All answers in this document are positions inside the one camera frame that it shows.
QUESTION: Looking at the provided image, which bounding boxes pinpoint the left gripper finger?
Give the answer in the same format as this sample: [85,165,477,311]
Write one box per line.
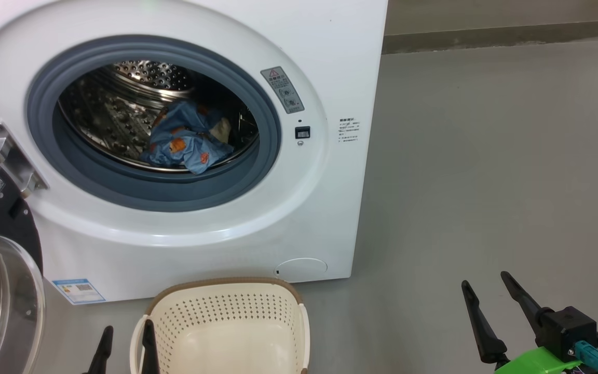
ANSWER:
[140,319,161,374]
[87,326,114,374]

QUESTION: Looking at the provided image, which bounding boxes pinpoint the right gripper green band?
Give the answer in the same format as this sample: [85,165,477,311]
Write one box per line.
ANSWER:
[460,271,598,374]

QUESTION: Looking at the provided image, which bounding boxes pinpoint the black round glass washer door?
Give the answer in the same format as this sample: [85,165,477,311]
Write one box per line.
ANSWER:
[0,139,46,374]

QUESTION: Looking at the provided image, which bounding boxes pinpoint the blue cartoon print clothes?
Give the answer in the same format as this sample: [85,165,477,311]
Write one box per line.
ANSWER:
[140,100,235,175]

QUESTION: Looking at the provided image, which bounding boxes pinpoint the cream perforated laundry basket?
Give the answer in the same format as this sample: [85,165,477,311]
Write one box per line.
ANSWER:
[129,277,310,374]

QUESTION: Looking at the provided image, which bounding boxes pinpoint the grey rubber door gasket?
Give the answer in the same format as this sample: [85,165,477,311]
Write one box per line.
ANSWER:
[25,35,283,213]

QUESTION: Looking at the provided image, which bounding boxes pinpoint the metal door hinge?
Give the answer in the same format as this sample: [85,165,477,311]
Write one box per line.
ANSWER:
[0,121,49,198]

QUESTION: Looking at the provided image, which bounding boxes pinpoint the white front-load washing machine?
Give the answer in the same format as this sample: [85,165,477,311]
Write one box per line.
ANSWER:
[0,0,389,305]

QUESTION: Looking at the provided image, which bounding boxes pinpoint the blue energy label sticker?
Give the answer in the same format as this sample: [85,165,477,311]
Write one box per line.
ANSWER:
[52,279,107,305]

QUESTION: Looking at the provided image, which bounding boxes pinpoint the round filter cover flap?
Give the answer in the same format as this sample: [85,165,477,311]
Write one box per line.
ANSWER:
[276,258,328,282]

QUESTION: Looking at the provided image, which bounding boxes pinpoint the stainless steel washer drum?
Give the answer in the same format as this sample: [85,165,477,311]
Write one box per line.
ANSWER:
[58,60,260,172]

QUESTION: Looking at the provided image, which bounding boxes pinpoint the small printed text label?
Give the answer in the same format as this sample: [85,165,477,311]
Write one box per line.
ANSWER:
[338,118,361,143]

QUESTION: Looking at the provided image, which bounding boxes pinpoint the grey warning sticker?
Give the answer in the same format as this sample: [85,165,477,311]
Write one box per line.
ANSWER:
[260,66,305,114]

